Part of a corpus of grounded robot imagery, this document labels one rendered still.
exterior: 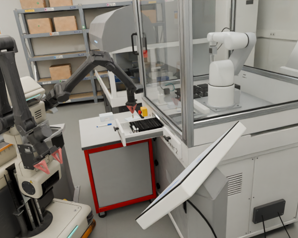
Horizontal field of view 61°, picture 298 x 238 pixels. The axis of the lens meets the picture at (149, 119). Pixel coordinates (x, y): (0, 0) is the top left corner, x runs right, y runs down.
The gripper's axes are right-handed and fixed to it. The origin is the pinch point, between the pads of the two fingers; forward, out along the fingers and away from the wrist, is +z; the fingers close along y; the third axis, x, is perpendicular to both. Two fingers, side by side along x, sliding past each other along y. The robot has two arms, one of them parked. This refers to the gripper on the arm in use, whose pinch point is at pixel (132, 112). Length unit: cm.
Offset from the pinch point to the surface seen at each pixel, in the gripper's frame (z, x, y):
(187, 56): -51, -50, -44
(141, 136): 9.5, -13.0, -20.6
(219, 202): -4, -69, -92
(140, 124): 6.5, -8.6, -7.6
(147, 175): 62, -7, 2
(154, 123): 6.4, -19.0, -5.6
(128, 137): 8.6, -5.4, -25.4
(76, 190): 97, 76, 8
